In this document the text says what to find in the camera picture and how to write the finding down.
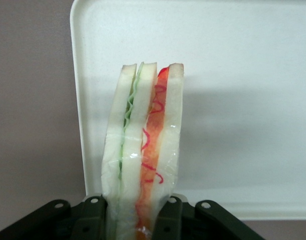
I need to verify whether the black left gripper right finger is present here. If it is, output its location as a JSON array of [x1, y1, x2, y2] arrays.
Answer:
[[152, 195, 266, 240]]

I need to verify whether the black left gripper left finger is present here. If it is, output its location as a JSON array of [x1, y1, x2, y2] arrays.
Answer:
[[0, 195, 109, 240]]

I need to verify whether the triangle sandwich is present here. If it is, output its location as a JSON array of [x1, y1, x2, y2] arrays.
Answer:
[[100, 61, 186, 240]]

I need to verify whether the cream plastic tray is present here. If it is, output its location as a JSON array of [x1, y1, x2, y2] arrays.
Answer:
[[70, 0, 306, 221]]

